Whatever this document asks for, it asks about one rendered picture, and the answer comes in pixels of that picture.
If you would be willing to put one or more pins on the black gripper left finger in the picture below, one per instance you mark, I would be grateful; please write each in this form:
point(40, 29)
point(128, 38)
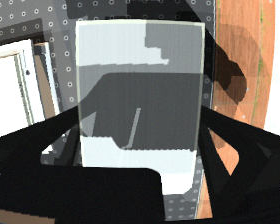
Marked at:
point(28, 143)

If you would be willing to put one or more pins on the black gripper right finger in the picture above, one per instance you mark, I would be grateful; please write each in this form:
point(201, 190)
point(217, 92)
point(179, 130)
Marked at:
point(258, 167)

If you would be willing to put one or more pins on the grey perforated base plate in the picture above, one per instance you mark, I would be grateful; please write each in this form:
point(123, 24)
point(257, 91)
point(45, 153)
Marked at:
point(54, 21)

